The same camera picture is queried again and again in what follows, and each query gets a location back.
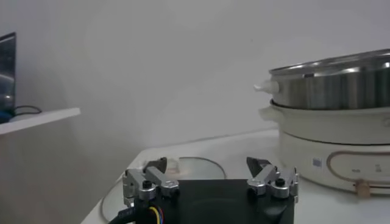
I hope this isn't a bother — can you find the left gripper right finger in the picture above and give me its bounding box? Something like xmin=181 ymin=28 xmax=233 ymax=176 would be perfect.
xmin=246 ymin=156 xmax=300 ymax=204

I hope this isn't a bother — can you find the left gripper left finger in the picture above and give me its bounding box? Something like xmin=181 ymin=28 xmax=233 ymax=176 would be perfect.
xmin=122 ymin=156 xmax=180 ymax=208

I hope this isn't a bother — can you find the stainless steel steamer basket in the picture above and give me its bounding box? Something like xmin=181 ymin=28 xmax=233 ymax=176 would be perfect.
xmin=253 ymin=48 xmax=390 ymax=110

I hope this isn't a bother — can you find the cream electric cooker pot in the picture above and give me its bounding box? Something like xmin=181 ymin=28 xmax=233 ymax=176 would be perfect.
xmin=258 ymin=102 xmax=390 ymax=198

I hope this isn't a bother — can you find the white side table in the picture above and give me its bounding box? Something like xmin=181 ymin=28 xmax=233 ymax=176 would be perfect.
xmin=0 ymin=107 xmax=82 ymax=136

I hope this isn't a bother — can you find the black laptop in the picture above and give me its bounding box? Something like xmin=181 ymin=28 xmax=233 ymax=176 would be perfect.
xmin=0 ymin=32 xmax=16 ymax=113

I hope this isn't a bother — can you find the glass lid with cream handle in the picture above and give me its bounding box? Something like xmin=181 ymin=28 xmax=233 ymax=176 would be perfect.
xmin=101 ymin=156 xmax=227 ymax=223

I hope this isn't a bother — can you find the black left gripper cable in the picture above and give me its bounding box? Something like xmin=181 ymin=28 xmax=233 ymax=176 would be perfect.
xmin=108 ymin=206 xmax=137 ymax=224

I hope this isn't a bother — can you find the black cable on side table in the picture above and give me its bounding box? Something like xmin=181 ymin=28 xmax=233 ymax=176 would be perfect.
xmin=13 ymin=105 xmax=43 ymax=116

